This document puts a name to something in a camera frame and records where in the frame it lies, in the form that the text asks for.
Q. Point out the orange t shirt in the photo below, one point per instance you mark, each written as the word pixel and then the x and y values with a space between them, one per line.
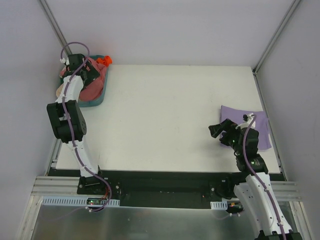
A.
pixel 106 60

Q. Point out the left white cable duct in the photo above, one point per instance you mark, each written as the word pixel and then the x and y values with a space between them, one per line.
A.
pixel 79 202

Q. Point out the right white cable duct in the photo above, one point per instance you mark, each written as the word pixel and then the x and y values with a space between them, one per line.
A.
pixel 219 205

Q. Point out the folded purple t shirt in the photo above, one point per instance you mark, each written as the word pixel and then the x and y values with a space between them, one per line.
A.
pixel 261 123

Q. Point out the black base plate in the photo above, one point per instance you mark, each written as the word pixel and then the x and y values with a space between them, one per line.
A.
pixel 158 189

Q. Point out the white cable duct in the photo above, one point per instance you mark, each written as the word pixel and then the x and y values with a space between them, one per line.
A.
pixel 219 205
pixel 79 202

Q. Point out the left aluminium frame post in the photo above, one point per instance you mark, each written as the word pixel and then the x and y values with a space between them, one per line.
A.
pixel 53 22

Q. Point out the aluminium frame post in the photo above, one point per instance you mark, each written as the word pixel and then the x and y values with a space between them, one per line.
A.
pixel 277 34
pixel 53 22

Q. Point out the beige t shirt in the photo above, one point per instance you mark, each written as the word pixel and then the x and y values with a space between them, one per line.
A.
pixel 60 91

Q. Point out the teal plastic basket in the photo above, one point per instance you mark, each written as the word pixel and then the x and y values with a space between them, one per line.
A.
pixel 98 98

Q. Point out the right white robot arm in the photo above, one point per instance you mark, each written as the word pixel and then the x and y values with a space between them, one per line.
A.
pixel 255 191

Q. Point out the aluminium front rail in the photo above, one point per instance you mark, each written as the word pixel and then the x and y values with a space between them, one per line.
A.
pixel 285 191

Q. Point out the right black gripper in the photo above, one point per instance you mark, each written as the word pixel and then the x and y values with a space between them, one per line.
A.
pixel 225 133

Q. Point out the pink red t shirt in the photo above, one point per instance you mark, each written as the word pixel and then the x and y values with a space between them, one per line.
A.
pixel 93 85

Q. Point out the right aluminium frame post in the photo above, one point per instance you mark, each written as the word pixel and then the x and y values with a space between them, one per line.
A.
pixel 277 34

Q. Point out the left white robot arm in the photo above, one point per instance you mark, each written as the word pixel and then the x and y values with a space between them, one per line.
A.
pixel 67 121

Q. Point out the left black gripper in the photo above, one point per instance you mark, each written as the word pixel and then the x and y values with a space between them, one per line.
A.
pixel 88 74

